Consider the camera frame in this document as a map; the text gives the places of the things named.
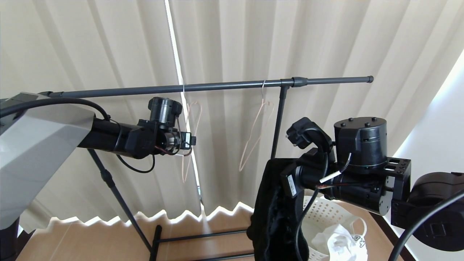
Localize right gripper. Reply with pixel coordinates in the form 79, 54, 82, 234
280, 159, 394, 216

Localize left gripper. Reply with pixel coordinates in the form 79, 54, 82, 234
159, 129, 196, 156

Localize pink clothes hanger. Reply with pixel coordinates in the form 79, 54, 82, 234
239, 80, 275, 172
181, 85, 202, 183

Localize black shorts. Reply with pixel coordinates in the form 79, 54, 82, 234
246, 158, 310, 261

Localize white laundry basket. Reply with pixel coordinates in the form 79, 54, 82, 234
303, 196, 367, 261

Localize black clothes rack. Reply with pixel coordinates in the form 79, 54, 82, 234
40, 75, 374, 261

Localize white printed garment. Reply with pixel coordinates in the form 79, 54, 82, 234
311, 217, 367, 261

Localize beige curtain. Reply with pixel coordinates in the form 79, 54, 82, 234
0, 0, 464, 227

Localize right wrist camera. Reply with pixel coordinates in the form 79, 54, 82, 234
286, 117, 336, 163

